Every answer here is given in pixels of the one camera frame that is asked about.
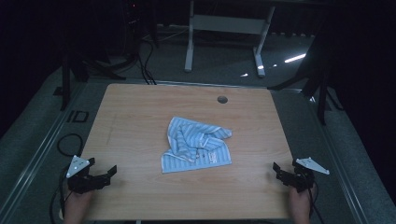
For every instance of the blue striped towel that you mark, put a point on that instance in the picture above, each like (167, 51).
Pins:
(186, 146)

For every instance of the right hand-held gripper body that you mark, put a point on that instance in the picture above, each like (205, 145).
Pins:
(300, 182)

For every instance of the person's right hand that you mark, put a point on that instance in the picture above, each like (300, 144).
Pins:
(300, 207)

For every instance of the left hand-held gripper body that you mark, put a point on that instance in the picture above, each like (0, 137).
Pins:
(84, 183)

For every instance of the black metal stand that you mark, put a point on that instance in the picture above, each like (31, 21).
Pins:
(65, 87)
(322, 99)

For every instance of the dark equipment tower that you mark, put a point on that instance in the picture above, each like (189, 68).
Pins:
(132, 28)

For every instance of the white metal desk frame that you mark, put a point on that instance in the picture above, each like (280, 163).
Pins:
(229, 24)

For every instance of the person's left hand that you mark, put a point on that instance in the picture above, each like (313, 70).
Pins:
(76, 207)

